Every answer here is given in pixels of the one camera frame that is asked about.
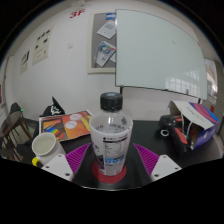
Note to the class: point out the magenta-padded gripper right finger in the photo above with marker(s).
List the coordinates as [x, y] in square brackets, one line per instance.
[165, 166]

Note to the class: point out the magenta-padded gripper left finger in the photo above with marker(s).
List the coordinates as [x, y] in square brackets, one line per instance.
[56, 166]

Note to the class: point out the clear black-capped drink bottle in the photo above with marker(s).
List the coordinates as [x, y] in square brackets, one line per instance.
[111, 140]

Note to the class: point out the black and red hand tool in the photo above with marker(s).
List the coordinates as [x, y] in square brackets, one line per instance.
[173, 128]

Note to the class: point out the colourful printed book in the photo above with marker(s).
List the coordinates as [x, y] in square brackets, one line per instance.
[66, 126]

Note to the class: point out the flat round red coaster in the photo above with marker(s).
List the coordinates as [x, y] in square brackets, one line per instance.
[100, 177]

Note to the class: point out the black jacket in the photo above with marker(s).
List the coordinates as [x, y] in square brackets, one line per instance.
[52, 108]

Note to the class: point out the open blue and white box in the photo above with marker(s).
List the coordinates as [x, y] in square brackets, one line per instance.
[200, 116]

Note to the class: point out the round wooden side table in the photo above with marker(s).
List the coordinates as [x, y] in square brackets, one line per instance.
[11, 121]

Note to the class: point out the large whiteboard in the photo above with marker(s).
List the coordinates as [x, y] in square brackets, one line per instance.
[156, 50]

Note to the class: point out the grey notice board with papers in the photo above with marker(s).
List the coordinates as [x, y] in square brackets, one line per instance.
[101, 46]

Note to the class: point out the small white wall poster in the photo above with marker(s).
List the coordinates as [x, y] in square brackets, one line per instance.
[24, 61]

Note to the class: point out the large white wall poster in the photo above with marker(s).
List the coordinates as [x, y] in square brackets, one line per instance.
[42, 46]

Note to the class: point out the red lettered wall sign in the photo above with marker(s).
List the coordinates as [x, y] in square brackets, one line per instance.
[77, 14]

